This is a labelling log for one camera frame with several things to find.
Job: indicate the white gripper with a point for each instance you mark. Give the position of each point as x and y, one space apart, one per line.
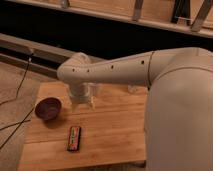
81 93

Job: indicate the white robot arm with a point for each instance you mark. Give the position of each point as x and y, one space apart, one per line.
178 117

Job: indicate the clear plastic cup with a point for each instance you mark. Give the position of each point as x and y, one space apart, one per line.
96 89

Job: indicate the purple bowl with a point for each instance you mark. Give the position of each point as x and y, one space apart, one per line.
48 108

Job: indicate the wooden board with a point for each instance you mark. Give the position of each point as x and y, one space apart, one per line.
111 133

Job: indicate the wooden shelf rail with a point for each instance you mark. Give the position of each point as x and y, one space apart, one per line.
193 17

